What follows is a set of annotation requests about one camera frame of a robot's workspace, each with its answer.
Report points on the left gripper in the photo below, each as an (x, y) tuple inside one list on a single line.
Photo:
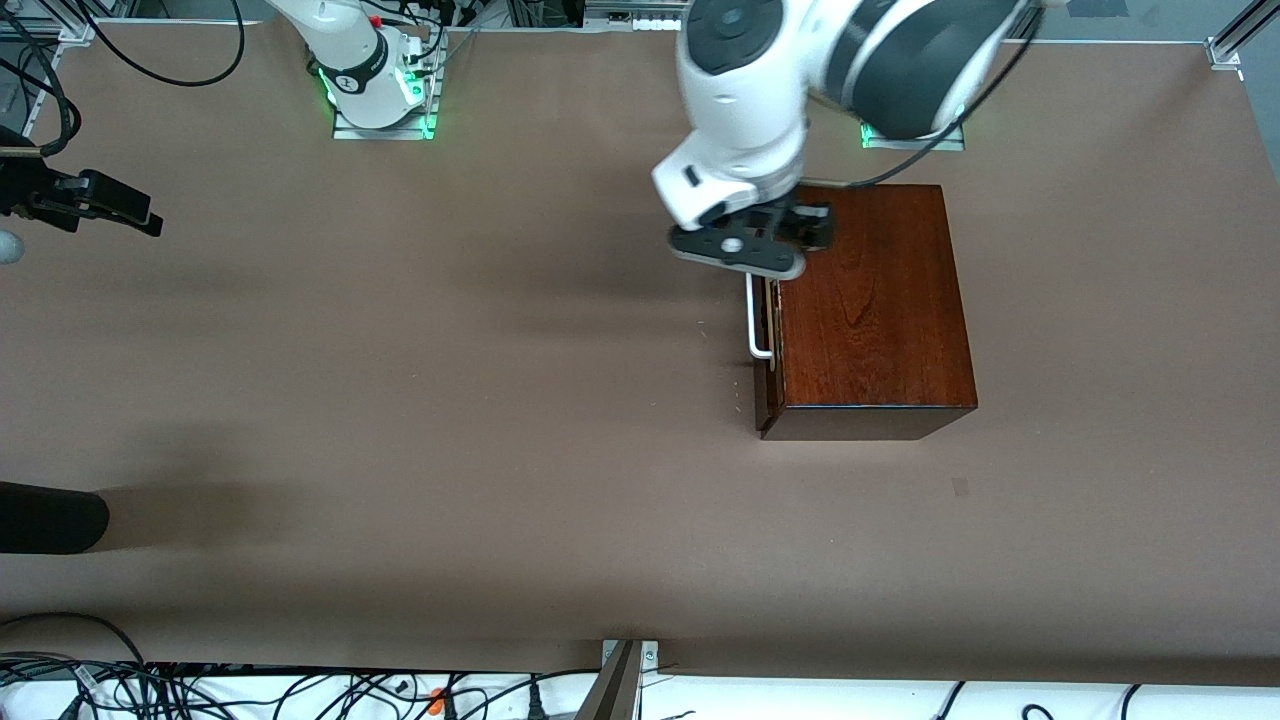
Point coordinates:
[(803, 222)]

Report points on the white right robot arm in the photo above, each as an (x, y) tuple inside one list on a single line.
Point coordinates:
[(350, 60)]

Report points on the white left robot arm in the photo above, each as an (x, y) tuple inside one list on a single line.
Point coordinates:
[(760, 80)]

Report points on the dark brown wooden cabinet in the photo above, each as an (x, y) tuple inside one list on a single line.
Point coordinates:
[(870, 300)]

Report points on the white connector strip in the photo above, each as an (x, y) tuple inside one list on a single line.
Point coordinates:
[(655, 24)]

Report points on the black cylinder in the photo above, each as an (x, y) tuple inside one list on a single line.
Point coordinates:
[(50, 518)]

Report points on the orange plug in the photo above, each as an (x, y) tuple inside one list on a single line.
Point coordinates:
[(437, 700)]

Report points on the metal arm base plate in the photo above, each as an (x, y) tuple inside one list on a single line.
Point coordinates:
[(385, 133), (900, 145)]

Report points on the aluminium frame profile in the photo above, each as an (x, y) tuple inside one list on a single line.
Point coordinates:
[(1230, 45), (75, 30)]

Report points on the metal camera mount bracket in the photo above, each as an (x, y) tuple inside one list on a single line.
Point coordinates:
[(615, 685)]

